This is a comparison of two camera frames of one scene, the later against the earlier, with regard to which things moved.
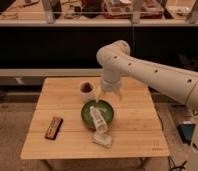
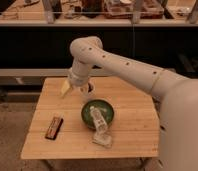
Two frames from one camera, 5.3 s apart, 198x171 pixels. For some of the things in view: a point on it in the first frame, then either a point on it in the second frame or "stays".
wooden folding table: [136, 129] stays
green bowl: [104, 109] stays
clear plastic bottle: [101, 125] stays
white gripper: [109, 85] → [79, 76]
